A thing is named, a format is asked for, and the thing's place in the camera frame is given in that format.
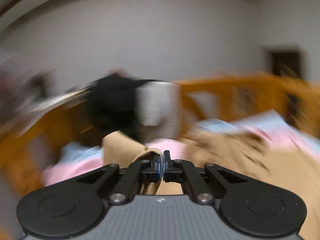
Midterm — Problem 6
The black coat on rail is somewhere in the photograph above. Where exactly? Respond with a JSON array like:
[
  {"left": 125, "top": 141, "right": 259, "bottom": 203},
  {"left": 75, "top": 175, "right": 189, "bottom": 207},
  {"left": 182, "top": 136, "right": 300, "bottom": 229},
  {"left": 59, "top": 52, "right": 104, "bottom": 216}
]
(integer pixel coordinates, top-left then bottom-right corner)
[{"left": 86, "top": 74, "right": 153, "bottom": 142}]

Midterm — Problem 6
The dark framed portrait picture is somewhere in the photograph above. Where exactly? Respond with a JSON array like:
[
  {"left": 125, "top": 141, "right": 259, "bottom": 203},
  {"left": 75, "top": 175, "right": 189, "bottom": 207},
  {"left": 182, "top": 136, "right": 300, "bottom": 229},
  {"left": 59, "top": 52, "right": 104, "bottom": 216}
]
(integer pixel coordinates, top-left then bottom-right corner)
[{"left": 261, "top": 45, "right": 305, "bottom": 80}]

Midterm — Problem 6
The light blue bed sheet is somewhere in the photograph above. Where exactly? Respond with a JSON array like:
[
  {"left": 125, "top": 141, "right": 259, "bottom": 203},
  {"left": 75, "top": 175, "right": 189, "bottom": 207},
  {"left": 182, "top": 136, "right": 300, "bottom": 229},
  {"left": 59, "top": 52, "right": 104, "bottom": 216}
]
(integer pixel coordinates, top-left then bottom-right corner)
[{"left": 59, "top": 110, "right": 291, "bottom": 164}]

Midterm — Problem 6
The white grey knit cloth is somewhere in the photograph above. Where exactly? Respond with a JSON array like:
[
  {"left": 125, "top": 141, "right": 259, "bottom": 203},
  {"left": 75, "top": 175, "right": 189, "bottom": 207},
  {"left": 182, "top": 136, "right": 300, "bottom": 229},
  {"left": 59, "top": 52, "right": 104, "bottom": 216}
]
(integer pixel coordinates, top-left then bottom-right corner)
[{"left": 136, "top": 81, "right": 182, "bottom": 143}]

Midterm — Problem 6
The tan hooded zip jacket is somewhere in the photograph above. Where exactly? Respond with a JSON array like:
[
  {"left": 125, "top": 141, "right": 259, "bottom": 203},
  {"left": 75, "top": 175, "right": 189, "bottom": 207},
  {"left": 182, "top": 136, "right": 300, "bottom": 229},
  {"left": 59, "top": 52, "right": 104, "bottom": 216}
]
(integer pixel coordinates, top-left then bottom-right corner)
[{"left": 102, "top": 129, "right": 319, "bottom": 239}]

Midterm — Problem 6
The wooden bed frame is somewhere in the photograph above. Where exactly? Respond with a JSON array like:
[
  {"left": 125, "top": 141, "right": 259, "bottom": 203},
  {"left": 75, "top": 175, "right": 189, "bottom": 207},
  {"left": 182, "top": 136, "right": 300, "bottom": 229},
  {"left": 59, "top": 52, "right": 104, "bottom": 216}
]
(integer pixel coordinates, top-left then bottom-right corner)
[{"left": 1, "top": 73, "right": 319, "bottom": 195}]

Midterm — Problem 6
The pink shirt on bed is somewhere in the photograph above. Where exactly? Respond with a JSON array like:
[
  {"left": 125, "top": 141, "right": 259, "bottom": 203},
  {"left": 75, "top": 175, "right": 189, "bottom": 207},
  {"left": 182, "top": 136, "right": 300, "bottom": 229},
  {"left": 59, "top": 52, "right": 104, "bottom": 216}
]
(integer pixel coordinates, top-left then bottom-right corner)
[{"left": 41, "top": 126, "right": 319, "bottom": 186}]

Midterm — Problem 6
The plastic bag of clothes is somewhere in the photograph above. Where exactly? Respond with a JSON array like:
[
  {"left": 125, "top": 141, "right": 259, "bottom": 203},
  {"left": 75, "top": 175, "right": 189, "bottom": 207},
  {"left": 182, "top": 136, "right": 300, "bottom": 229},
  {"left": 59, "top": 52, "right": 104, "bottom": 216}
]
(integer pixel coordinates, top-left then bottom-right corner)
[{"left": 1, "top": 51, "right": 54, "bottom": 134}]

